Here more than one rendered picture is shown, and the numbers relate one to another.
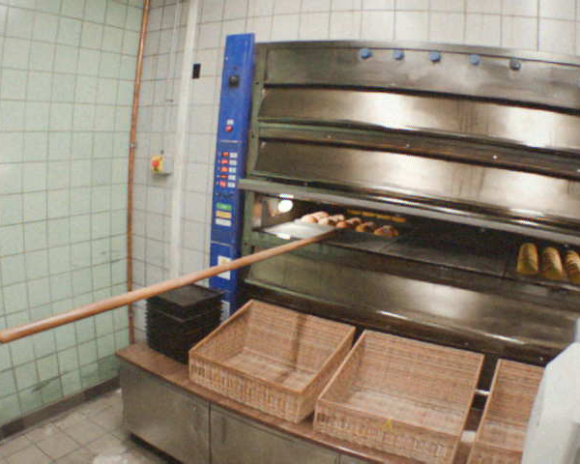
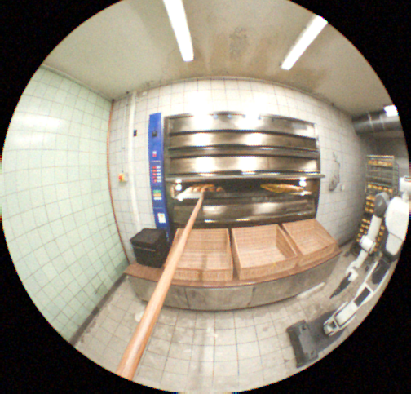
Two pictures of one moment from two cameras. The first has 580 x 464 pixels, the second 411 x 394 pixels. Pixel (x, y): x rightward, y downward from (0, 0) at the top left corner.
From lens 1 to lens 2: 107 cm
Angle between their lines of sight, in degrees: 25
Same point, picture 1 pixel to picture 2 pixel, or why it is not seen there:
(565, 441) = not seen: outside the picture
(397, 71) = (230, 122)
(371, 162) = (223, 161)
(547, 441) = not seen: outside the picture
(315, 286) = (206, 216)
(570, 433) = not seen: outside the picture
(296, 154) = (187, 162)
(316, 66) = (193, 123)
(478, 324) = (274, 214)
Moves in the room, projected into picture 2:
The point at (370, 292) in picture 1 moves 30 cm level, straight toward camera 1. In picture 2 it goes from (230, 213) to (246, 223)
